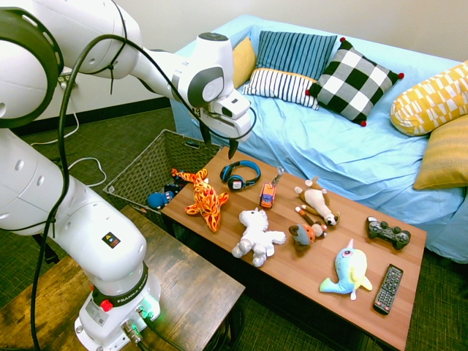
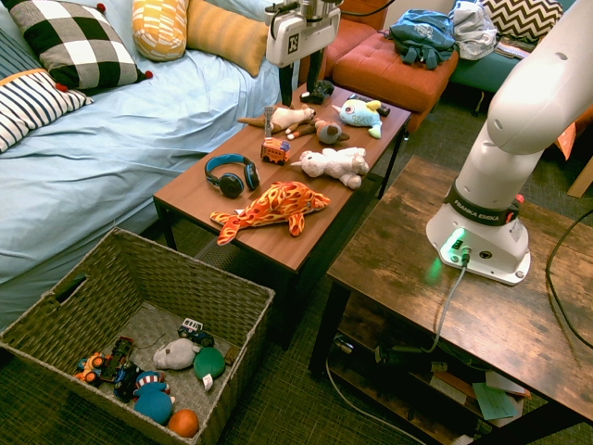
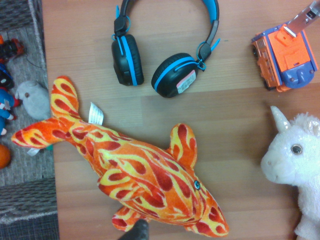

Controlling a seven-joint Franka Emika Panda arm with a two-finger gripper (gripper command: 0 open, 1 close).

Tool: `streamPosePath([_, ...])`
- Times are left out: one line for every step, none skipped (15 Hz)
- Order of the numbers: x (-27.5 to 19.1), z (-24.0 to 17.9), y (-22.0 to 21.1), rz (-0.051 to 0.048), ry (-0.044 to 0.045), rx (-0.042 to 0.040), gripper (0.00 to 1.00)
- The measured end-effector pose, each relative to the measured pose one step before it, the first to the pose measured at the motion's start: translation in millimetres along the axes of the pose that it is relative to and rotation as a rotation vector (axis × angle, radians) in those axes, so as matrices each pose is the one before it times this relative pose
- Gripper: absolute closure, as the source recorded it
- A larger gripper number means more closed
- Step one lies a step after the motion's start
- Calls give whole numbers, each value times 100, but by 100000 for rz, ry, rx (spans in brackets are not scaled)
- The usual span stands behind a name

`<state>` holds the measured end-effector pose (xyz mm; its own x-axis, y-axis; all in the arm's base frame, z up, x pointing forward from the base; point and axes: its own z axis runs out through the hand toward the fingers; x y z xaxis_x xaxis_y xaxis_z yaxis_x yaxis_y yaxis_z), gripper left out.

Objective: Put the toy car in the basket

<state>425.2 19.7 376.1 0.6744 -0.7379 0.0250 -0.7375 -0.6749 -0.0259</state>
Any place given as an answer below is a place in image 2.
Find orange toy fire truck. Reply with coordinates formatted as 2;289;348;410
259;106;293;167

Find black loose cable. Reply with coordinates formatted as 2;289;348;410
545;208;593;351

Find black white chevron pillow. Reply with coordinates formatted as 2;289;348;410
481;0;566;45

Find sofa with light blue cover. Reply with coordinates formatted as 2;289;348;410
0;0;302;333

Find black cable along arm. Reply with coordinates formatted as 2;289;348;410
340;0;396;19

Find navy white striped pillow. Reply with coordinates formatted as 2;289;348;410
0;68;94;154

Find white unicorn plush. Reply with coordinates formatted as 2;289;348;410
290;146;371;190

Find brown white ferret plush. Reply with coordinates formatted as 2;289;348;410
237;104;318;135

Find dark blue toy car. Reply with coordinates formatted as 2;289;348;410
113;361;145;402

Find rustic dark wood table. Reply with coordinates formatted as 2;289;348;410
308;155;593;445

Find teal bench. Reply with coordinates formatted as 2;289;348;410
448;44;524;117

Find grey plush animal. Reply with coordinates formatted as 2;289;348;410
152;337;201;371

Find brown monkey plush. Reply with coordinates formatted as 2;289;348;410
285;119;351;146

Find blue star shield plush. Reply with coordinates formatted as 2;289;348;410
132;370;176;426

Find orange armchair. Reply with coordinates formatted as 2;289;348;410
296;0;390;84

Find black red toy vehicle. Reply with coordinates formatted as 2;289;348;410
99;336;135;384

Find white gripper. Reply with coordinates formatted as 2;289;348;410
265;7;342;108

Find robot base power cable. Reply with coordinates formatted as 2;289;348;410
433;248;472;353

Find orange toy monster truck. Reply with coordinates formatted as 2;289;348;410
73;351;112;387

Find orange tufted ottoman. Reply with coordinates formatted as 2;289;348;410
332;32;460;134

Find green bean bag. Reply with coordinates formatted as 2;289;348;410
193;346;227;393

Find white blue toy truck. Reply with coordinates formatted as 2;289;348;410
177;317;216;348

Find black power adapter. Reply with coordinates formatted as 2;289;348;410
374;345;436;367

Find teal striped pillow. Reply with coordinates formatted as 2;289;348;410
0;27;45;87

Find orange flame pattern plush whale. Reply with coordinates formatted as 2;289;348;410
209;180;332;247

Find white cable under table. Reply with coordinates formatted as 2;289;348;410
323;356;418;445

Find black white checkered pillow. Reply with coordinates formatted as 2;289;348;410
2;0;154;97

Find blue backpack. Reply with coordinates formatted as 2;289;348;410
388;8;458;70

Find reddish wood coffee table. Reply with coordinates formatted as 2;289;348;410
152;83;412;351

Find orange ball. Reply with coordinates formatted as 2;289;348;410
167;408;200;439

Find blue black headphones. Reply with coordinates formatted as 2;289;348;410
204;153;261;199

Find black remote control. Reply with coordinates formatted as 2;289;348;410
347;93;391;117

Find white grey cloth bag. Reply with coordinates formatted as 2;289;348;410
451;0;499;61

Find black game controller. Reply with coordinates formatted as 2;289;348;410
299;79;335;106

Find blue narwhal plush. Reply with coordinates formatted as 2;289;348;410
331;97;384;140

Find yellow white patterned bolster pillow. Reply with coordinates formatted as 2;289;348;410
132;0;191;63

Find mustard ribbed pillow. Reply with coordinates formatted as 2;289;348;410
184;0;270;79

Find woven grey wicker basket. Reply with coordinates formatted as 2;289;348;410
0;226;277;445

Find green paper sheet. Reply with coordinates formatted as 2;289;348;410
472;382;519;422

